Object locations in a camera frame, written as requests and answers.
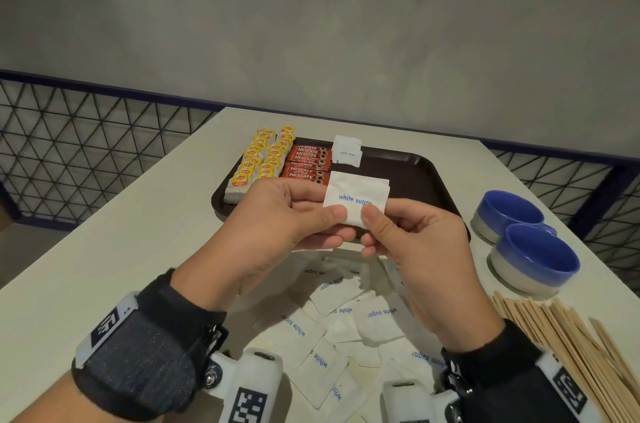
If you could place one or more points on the row of red Nescafe sachets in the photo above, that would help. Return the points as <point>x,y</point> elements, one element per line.
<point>305,162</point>

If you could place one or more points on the pile of wooden stirrers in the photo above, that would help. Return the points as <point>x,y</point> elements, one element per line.
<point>565,342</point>

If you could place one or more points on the person's left hand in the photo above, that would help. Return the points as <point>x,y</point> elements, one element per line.
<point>250,247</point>

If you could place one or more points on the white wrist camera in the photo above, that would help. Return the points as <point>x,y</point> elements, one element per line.
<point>410,402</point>
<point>250,387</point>

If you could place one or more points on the person's left forearm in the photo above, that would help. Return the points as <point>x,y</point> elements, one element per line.
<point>45,402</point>

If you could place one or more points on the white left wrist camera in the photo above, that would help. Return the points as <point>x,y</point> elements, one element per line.
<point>250,387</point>

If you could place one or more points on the blue and white bowl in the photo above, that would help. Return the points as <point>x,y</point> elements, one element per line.
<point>505,212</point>
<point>540,257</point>

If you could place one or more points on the pile of white sugar sachets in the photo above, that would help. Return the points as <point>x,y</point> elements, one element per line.
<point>340,327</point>

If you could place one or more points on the person's right hand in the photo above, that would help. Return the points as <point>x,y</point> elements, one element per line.
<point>435,277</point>

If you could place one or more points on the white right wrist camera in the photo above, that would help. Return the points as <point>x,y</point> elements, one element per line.
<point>410,402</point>

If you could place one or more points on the brown plastic tray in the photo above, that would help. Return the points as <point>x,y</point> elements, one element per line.
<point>415,182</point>

